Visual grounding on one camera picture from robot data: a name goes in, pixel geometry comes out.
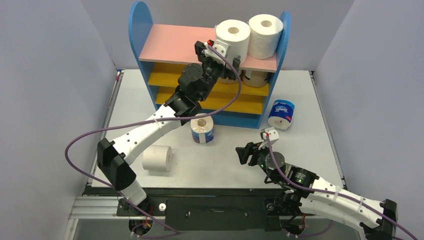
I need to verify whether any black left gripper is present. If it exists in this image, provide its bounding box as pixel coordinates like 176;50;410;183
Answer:
196;42;239;103

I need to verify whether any brown paper roll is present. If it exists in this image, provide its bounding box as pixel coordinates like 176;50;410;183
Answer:
242;70;269;88
218;77;238;84

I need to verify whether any white roll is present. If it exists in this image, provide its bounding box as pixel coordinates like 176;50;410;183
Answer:
141;145;172;172
247;14;284;60
215;19;251;63

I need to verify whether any blue roll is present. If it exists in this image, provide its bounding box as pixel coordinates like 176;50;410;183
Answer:
190;116;215;144
267;99;295;130

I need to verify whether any blue shelf with coloured boards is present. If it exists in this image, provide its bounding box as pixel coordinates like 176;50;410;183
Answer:
128;1;291;129

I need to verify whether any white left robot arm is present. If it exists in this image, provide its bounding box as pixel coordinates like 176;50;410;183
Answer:
97;40;241;215

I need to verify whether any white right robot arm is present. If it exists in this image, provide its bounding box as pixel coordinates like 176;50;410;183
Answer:
235;142;397;240

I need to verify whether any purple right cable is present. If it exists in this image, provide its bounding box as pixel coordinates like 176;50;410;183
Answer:
264;132;418;240

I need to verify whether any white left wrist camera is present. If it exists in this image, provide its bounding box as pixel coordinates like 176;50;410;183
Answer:
204;39;231;60

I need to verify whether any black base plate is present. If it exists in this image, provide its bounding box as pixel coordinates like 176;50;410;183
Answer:
82;187;349;232

